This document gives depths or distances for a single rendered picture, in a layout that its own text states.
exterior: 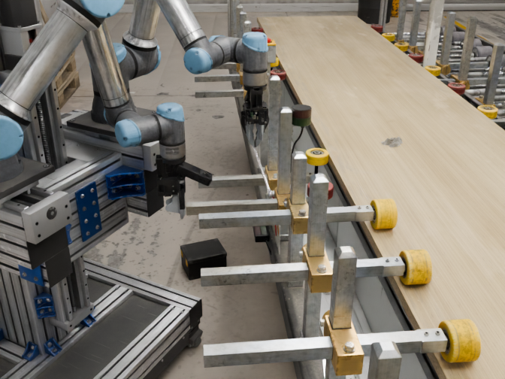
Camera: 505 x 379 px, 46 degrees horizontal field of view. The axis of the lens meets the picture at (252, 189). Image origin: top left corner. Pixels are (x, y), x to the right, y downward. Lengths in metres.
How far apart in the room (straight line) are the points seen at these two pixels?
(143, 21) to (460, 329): 1.34
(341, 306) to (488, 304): 0.41
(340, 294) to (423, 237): 0.55
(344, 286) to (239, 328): 1.58
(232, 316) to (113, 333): 0.60
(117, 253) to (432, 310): 2.13
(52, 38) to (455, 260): 1.11
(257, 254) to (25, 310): 1.34
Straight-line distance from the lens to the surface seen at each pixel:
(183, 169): 1.73
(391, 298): 1.53
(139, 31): 2.01
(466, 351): 1.22
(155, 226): 3.41
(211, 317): 2.72
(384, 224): 1.60
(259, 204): 1.81
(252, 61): 1.78
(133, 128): 1.63
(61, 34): 1.49
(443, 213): 1.75
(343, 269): 1.09
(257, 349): 1.13
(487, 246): 1.64
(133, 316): 2.43
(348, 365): 1.14
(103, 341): 2.34
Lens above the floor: 1.73
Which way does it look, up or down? 27 degrees down
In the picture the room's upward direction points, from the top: straight up
